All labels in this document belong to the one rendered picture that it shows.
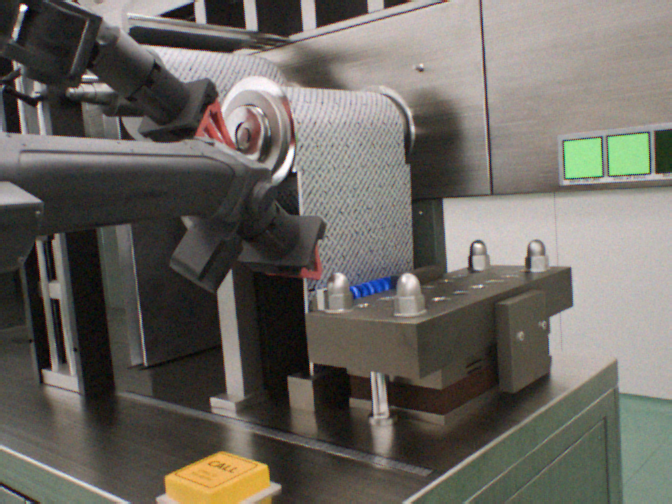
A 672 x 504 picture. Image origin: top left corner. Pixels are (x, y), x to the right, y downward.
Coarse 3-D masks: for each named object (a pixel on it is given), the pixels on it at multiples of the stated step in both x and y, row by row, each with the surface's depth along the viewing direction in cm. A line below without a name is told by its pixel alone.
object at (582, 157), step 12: (564, 144) 95; (576, 144) 94; (588, 144) 93; (600, 144) 92; (576, 156) 94; (588, 156) 93; (600, 156) 92; (576, 168) 95; (588, 168) 93; (600, 168) 92
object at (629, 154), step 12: (612, 144) 91; (624, 144) 90; (636, 144) 89; (612, 156) 91; (624, 156) 90; (636, 156) 89; (648, 156) 88; (612, 168) 91; (624, 168) 90; (636, 168) 89; (648, 168) 88
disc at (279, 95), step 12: (240, 84) 90; (252, 84) 88; (264, 84) 87; (276, 84) 86; (228, 96) 92; (276, 96) 86; (288, 108) 85; (288, 120) 85; (288, 132) 85; (288, 144) 86; (288, 156) 86; (288, 168) 86; (276, 180) 88
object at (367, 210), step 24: (360, 168) 94; (384, 168) 98; (408, 168) 103; (312, 192) 87; (336, 192) 91; (360, 192) 95; (384, 192) 99; (408, 192) 103; (336, 216) 91; (360, 216) 95; (384, 216) 99; (408, 216) 103; (336, 240) 91; (360, 240) 95; (384, 240) 99; (408, 240) 104; (336, 264) 92; (360, 264) 95; (384, 264) 99; (408, 264) 104
